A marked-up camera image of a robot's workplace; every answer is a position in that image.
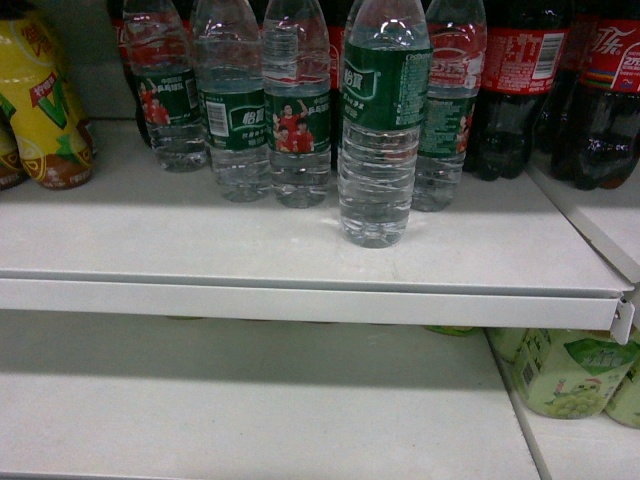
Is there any clear water bottle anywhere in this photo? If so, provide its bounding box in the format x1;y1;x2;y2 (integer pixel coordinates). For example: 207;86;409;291
338;1;432;248

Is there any white shelf board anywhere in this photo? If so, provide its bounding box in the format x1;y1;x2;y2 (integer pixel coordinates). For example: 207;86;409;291
1;312;639;479
1;121;635;339

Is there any water bottle red players label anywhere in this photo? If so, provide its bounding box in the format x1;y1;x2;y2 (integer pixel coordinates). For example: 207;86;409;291
262;0;331;208

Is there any water bottle barcode label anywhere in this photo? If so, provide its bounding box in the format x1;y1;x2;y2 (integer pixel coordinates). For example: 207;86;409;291
191;1;271;203

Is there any water bottle behind front one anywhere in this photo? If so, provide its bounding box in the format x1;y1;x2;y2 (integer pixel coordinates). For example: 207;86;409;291
412;1;487;212

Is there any water bottle far left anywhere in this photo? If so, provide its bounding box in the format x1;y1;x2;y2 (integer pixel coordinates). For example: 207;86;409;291
123;1;208;173

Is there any white lower shelf board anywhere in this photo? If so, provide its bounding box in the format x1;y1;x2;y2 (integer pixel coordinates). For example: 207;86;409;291
1;312;639;479

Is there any cola bottle behind water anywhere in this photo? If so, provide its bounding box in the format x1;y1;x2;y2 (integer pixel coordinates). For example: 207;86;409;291
106;0;151;147

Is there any green grape drink bottle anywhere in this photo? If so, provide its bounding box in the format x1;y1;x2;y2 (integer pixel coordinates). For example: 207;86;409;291
512;328;639;420

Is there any yellow lemon tea bottle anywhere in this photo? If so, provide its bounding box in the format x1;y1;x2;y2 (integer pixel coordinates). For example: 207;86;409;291
1;9;94;190

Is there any cola bottle red label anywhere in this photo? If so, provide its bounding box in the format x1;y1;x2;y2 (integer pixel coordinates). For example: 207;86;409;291
464;0;574;181

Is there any cola bottle right edge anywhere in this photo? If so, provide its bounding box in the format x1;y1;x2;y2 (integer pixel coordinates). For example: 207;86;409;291
551;1;639;190

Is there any lemon tea bottle left edge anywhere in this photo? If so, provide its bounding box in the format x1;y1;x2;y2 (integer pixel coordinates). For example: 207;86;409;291
0;113;29;191

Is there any green drink bottle right edge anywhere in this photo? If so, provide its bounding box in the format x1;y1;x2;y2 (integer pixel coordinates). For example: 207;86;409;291
605;369;639;429

